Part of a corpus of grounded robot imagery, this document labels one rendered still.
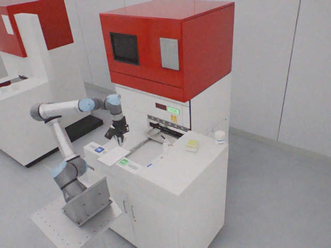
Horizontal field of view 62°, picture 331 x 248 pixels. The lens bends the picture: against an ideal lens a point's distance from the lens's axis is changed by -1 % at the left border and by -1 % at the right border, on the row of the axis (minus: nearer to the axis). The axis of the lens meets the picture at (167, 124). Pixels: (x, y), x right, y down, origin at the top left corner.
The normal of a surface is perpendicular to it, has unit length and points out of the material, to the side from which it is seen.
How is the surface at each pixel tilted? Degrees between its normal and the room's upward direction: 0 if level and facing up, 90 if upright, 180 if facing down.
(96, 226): 0
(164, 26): 90
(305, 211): 0
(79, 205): 90
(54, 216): 0
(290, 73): 90
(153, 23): 90
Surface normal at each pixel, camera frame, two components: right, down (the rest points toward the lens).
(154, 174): -0.07, -0.85
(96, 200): 0.75, 0.30
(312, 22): -0.62, 0.44
